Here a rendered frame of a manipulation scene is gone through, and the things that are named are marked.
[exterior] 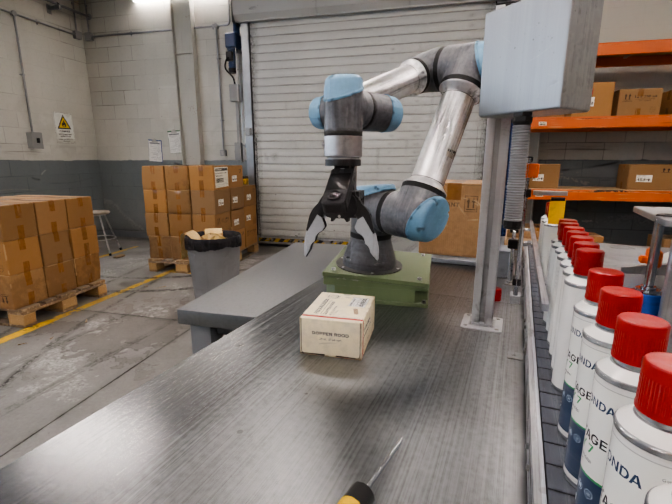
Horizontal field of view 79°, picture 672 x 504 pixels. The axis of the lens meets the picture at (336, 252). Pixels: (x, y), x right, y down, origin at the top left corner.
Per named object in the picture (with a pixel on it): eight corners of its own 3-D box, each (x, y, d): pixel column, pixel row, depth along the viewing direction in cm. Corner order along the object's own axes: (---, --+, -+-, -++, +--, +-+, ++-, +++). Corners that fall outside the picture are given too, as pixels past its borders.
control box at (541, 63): (560, 108, 67) (575, -21, 63) (477, 117, 82) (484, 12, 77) (593, 112, 72) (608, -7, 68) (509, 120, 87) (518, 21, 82)
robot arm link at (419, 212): (393, 240, 113) (460, 63, 117) (440, 252, 102) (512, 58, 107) (369, 225, 104) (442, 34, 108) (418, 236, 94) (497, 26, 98)
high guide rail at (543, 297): (547, 311, 70) (548, 304, 69) (539, 310, 70) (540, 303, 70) (532, 224, 166) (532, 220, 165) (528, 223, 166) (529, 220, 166)
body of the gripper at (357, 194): (365, 217, 87) (366, 159, 84) (357, 223, 79) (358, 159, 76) (330, 216, 89) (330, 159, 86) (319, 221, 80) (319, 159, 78)
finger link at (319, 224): (313, 252, 89) (337, 219, 87) (304, 258, 84) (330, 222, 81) (302, 243, 90) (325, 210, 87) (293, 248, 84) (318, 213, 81)
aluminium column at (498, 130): (491, 328, 92) (521, -1, 78) (470, 325, 94) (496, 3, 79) (492, 321, 96) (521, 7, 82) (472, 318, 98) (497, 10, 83)
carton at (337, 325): (361, 360, 77) (361, 323, 76) (300, 353, 80) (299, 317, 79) (374, 327, 93) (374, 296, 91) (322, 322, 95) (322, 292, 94)
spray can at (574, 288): (594, 401, 56) (617, 255, 51) (552, 393, 58) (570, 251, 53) (589, 383, 60) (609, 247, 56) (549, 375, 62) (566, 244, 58)
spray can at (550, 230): (560, 287, 105) (570, 208, 101) (537, 285, 107) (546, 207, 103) (558, 282, 110) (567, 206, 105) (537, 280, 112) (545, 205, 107)
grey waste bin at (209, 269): (229, 319, 314) (224, 241, 301) (179, 314, 324) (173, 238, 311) (253, 301, 355) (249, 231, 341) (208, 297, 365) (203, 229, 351)
